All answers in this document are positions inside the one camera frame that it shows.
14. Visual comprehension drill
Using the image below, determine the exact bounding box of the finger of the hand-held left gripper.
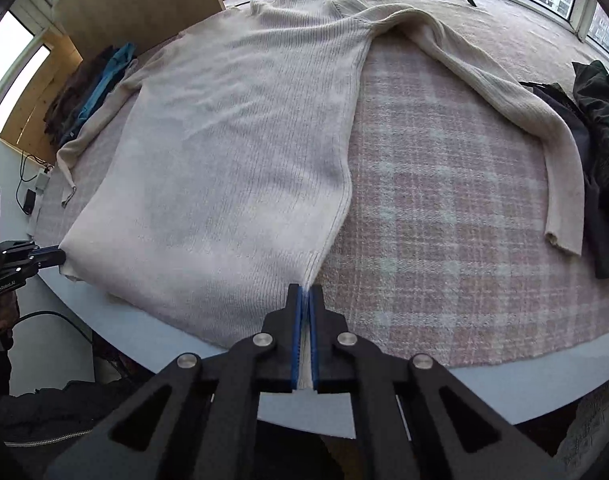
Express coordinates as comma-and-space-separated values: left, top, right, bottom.
28, 244, 66, 270

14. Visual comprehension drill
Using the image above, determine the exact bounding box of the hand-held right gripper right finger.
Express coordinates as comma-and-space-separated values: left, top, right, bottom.
309, 284, 567, 480

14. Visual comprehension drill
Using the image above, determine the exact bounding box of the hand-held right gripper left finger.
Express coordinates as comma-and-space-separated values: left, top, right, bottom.
44, 284, 305, 480

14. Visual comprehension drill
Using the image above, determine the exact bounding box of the cream knit sweater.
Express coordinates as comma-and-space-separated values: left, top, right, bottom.
56, 0, 585, 351

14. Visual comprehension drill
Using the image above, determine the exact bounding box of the pink plaid blanket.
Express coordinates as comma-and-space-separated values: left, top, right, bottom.
27, 0, 609, 368

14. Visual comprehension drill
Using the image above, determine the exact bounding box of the small wooden board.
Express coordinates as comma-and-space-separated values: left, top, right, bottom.
0, 44, 82, 163

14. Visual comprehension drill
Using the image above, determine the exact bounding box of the person's dark zipped jacket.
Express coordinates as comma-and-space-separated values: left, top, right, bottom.
0, 350, 150, 480

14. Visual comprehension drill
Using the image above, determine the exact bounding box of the brown garment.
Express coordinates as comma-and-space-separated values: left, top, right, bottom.
43, 45, 118, 147

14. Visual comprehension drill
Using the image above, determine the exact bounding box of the blue garment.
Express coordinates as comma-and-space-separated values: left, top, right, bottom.
59, 42, 138, 138

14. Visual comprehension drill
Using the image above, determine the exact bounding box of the large wooden board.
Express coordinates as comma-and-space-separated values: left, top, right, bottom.
54, 0, 225, 56

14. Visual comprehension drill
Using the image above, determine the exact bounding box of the white lace cloth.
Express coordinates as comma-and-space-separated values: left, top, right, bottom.
554, 385, 609, 480

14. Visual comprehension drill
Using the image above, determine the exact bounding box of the black garment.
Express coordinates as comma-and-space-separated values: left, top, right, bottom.
519, 81, 592, 171

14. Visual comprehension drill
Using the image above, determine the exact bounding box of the dark green jacket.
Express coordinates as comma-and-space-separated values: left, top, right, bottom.
571, 60, 609, 281

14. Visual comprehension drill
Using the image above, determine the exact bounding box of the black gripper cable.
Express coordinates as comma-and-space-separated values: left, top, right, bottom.
15, 310, 98, 348

